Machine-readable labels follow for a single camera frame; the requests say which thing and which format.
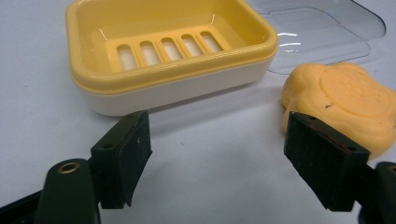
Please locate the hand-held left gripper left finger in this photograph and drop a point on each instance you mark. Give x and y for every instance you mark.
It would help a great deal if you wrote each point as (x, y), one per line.
(120, 161)

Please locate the clear plastic lid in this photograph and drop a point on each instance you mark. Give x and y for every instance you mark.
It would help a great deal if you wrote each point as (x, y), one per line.
(314, 34)

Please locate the yellow and white soap dish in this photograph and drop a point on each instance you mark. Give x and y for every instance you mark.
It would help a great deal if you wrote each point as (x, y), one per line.
(168, 59)

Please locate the yellow soap bar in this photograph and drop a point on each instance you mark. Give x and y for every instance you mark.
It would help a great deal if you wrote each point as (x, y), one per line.
(345, 99)

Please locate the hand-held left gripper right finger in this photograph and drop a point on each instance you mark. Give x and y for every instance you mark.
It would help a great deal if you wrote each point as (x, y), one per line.
(323, 161)

